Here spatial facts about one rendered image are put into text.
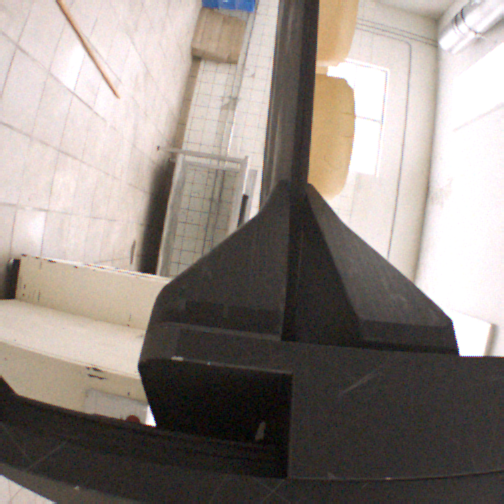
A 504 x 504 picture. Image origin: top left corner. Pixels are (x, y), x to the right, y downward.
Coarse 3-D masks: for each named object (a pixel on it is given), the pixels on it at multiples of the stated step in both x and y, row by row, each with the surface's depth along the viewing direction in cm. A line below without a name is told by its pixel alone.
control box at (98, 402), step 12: (96, 396) 78; (108, 396) 79; (120, 396) 81; (84, 408) 77; (96, 408) 77; (108, 408) 78; (120, 408) 78; (132, 408) 78; (144, 408) 78; (144, 420) 78
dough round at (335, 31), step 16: (320, 0) 13; (336, 0) 13; (352, 0) 13; (320, 16) 14; (336, 16) 14; (352, 16) 14; (320, 32) 14; (336, 32) 14; (352, 32) 14; (320, 48) 15; (336, 48) 15; (320, 64) 16; (336, 64) 16
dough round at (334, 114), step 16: (320, 80) 14; (336, 80) 14; (320, 96) 13; (336, 96) 13; (352, 96) 14; (320, 112) 13; (336, 112) 13; (352, 112) 14; (320, 128) 13; (336, 128) 13; (352, 128) 14; (320, 144) 14; (336, 144) 14; (352, 144) 14; (320, 160) 14; (336, 160) 14; (320, 176) 14; (336, 176) 14; (320, 192) 15; (336, 192) 15
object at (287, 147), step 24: (288, 0) 22; (312, 0) 11; (288, 24) 20; (312, 24) 11; (288, 48) 18; (312, 48) 11; (288, 72) 16; (312, 72) 11; (288, 96) 15; (312, 96) 11; (288, 120) 14; (312, 120) 12; (288, 144) 13; (264, 168) 41; (288, 168) 12; (264, 192) 34; (288, 240) 12; (288, 264) 12; (288, 288) 12; (288, 312) 12; (288, 336) 12; (264, 432) 12
